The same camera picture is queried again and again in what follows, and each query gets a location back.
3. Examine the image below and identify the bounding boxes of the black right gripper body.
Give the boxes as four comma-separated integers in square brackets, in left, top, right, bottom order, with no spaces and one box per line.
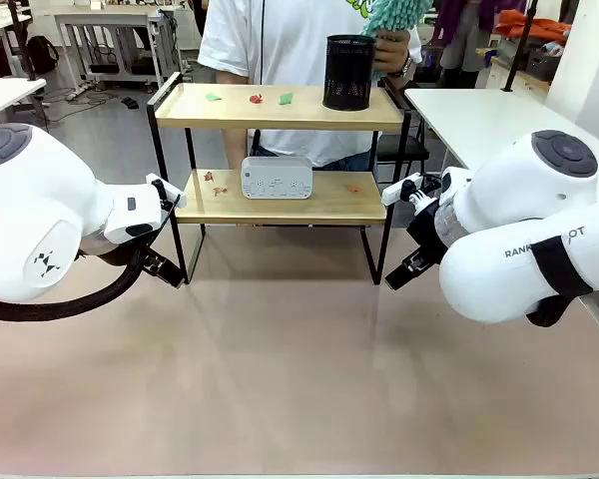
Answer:
[405,198,450,266]

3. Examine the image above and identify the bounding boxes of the black chair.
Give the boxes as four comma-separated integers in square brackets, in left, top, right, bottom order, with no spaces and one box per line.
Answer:
[375,77,431,177]

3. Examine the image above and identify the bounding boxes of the black stand pole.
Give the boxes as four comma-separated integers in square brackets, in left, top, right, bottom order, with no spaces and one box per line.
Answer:
[500,0,539,94]
[6,0,37,84]

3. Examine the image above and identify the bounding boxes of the orange cloth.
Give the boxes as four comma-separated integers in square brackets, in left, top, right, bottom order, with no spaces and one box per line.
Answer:
[493,8,573,42]

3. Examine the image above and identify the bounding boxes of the dark storage crate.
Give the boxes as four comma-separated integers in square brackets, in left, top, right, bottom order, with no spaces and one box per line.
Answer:
[525,42,563,82]

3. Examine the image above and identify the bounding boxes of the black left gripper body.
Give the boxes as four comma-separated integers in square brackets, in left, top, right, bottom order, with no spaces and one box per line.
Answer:
[140,246,167,274]

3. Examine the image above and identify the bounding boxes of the white background desk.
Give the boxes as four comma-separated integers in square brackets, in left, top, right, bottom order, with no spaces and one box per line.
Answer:
[53,3,182,94]

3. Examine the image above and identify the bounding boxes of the white side table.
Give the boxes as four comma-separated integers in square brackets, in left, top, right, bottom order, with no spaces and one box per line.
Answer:
[0,77,48,127]
[403,86,599,172]

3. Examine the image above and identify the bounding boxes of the person in white T-shirt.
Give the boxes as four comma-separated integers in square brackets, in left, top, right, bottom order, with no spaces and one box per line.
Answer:
[197,0,423,172]

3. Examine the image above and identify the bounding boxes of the person's right forearm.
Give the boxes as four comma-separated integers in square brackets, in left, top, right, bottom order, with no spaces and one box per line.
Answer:
[215,68,252,172]

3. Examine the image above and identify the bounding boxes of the black backpack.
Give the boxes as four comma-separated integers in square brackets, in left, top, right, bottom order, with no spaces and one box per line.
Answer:
[26,35,61,75]

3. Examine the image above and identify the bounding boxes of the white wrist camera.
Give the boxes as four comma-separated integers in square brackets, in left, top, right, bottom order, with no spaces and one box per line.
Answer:
[380,172,424,206]
[145,172,188,210]

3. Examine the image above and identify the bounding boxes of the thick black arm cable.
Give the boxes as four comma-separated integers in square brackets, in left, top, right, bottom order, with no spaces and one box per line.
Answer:
[0,242,147,322]

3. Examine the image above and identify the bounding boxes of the white floor power strip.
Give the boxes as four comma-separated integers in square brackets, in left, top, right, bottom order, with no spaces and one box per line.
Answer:
[63,81,95,103]

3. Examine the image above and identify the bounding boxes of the white power strip box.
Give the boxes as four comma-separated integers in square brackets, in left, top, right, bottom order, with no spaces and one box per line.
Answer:
[240,155,314,202]

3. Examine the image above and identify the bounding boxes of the two-tier wooden black-frame shelf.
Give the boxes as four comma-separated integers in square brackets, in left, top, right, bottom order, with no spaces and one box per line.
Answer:
[146,71,413,286]

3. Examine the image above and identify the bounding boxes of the black velcro arm strap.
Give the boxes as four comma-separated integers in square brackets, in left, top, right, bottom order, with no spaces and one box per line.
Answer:
[525,235,596,328]

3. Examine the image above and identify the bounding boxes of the teal microfiber duster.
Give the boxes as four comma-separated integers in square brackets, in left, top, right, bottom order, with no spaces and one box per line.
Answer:
[360,0,436,80]

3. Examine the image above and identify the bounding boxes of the person's left hand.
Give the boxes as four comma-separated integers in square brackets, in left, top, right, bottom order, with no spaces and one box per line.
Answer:
[372,28,413,78]

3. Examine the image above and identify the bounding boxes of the purple jacket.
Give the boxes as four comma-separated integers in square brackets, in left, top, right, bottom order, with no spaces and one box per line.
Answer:
[430,0,528,77]

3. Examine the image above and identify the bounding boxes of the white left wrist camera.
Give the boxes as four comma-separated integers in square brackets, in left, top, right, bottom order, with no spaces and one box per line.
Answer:
[145,172,188,210]

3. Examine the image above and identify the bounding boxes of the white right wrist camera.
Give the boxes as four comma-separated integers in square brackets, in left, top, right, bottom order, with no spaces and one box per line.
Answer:
[380,172,424,206]

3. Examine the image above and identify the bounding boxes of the black mesh pen holder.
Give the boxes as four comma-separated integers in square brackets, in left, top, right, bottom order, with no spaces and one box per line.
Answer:
[321,34,377,113]

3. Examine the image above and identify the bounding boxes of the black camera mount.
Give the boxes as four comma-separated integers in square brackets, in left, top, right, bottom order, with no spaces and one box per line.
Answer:
[401,178,443,206]

